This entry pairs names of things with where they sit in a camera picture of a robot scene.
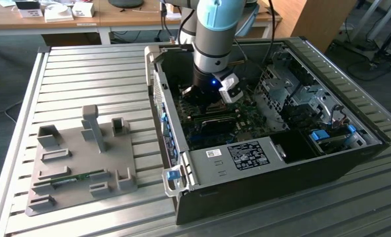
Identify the blue disk carrier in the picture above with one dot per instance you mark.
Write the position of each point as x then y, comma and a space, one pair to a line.
319, 135

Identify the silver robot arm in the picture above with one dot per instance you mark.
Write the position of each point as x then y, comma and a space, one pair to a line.
210, 49

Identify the wooden cabinet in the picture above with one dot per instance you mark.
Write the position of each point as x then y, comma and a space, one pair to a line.
320, 22

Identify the green motherboard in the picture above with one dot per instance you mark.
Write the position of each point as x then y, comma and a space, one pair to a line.
248, 116

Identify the blue plastic tab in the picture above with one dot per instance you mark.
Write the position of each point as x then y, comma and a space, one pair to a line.
164, 117

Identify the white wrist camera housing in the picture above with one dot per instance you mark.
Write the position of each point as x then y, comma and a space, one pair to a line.
230, 81

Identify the black open PC case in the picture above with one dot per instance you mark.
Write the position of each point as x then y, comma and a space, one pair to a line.
280, 187

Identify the dark round object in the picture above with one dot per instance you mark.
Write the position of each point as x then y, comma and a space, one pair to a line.
125, 3

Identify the small black device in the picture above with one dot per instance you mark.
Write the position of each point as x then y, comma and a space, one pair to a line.
26, 5

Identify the wooden desk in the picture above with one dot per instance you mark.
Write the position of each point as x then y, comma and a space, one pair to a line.
132, 18
3, 21

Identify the white labelled box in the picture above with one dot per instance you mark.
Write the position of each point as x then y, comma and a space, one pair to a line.
82, 11
30, 12

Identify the grey parts rack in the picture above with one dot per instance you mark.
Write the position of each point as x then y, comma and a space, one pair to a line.
73, 158

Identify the blue case latch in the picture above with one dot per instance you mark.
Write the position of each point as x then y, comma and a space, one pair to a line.
172, 175

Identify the white round holder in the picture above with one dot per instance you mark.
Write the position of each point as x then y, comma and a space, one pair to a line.
58, 14

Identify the grey power supply unit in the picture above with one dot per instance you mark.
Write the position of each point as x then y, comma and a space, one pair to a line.
210, 172

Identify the black RAM slot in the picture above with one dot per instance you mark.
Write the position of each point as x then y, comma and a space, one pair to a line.
214, 114
214, 119

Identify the black graphics card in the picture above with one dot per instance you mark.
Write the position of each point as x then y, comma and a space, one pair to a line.
216, 127

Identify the green RAM stick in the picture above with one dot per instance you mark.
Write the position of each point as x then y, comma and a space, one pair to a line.
80, 177

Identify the blue plastic rail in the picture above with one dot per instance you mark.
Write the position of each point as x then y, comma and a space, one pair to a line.
351, 133

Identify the CPU socket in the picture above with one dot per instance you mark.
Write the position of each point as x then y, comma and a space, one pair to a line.
228, 109

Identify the silver drive cage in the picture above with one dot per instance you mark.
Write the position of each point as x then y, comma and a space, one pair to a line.
273, 103

